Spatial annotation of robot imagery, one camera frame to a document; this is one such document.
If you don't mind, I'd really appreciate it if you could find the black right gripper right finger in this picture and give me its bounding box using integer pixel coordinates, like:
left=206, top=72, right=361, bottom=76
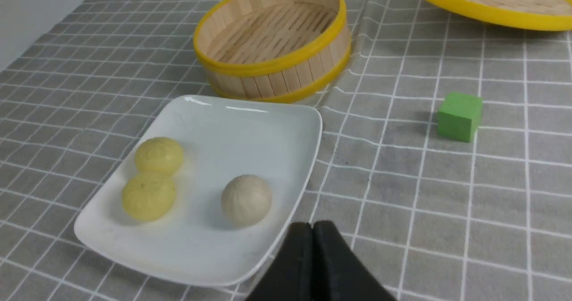
left=313, top=220, right=395, bottom=301

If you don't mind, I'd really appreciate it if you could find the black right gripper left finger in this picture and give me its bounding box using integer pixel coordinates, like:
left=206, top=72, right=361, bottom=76
left=246, top=222, right=313, bottom=301

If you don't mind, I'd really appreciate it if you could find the beige steamed bun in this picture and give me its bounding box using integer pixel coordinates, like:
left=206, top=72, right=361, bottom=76
left=220, top=174, right=273, bottom=227

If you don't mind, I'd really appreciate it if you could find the yellow steamed bun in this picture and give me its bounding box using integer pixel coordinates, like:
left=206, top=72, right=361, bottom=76
left=134, top=137, right=184, bottom=175
left=121, top=171, right=177, bottom=222

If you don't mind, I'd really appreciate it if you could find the white square plate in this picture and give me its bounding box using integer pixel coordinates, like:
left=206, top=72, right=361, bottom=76
left=74, top=95, right=322, bottom=287

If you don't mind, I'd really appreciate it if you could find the green cube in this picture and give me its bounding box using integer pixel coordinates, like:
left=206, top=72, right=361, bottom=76
left=437, top=92, right=484, bottom=143

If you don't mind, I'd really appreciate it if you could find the yellow rimmed bamboo steamer basket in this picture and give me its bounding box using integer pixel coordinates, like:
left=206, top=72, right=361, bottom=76
left=193, top=0, right=352, bottom=103

